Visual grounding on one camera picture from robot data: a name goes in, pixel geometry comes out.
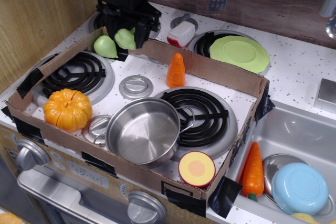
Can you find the orange toy carrot in sink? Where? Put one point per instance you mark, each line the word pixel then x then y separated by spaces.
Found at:
pixel 253 175

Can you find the silver stove knob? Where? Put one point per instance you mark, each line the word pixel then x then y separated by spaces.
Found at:
pixel 186 17
pixel 95 130
pixel 136 86

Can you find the stainless steel pot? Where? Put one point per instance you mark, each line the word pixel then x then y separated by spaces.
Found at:
pixel 145 131

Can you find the orange toy carrot piece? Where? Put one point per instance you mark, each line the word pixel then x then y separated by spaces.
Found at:
pixel 176 72

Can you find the halved toy peach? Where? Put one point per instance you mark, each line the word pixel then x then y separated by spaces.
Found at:
pixel 196 169

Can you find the red white toy food piece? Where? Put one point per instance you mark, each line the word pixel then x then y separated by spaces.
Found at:
pixel 182 34

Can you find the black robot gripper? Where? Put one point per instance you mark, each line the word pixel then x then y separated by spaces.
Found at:
pixel 118 14

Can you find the silver oven knob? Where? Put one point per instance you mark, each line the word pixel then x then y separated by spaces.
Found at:
pixel 144 208
pixel 30 155

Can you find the silver front stove knob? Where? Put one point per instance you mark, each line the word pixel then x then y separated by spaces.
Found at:
pixel 95 130

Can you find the orange toy pumpkin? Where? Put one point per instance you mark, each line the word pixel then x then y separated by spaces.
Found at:
pixel 69 110

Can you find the light green toy pear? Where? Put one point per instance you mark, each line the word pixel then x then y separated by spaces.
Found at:
pixel 105 47

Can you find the light green plastic plate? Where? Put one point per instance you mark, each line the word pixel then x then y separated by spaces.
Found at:
pixel 240 51

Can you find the right silver oven knob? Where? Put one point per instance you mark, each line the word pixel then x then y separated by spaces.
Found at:
pixel 144 208

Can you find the rear right black burner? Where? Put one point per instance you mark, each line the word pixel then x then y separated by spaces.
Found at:
pixel 203 44

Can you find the silver faucet base block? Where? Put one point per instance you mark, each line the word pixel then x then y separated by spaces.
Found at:
pixel 325 98

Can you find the light green toy broccoli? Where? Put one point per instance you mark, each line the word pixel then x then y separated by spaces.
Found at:
pixel 125 38

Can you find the silver oven door handle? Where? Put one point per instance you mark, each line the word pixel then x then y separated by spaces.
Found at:
pixel 63 199

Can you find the steel lid in sink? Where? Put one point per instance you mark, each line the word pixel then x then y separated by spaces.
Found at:
pixel 272 164

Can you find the silver sink basin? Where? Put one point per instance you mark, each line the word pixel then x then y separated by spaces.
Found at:
pixel 287 130

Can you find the yellow toy in sink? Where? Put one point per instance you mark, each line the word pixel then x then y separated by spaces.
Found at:
pixel 305 217

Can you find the silver rear stove knob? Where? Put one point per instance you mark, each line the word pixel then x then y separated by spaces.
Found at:
pixel 186 17

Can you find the light blue plastic bowl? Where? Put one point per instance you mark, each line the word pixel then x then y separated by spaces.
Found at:
pixel 299 188

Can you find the front right black burner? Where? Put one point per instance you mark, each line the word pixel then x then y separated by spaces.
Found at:
pixel 203 117

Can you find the front left black burner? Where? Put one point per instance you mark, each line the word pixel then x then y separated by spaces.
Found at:
pixel 85 72

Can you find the silver faucet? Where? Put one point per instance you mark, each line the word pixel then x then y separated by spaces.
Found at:
pixel 327 10

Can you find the brown cardboard fence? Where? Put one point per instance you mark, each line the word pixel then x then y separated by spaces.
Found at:
pixel 225 75

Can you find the left silver oven knob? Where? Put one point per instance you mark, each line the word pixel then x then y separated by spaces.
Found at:
pixel 30 155

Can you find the orange object bottom left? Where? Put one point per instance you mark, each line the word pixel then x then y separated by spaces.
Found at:
pixel 9 218

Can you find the silver centre stove knob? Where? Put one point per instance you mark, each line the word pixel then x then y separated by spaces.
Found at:
pixel 136 86

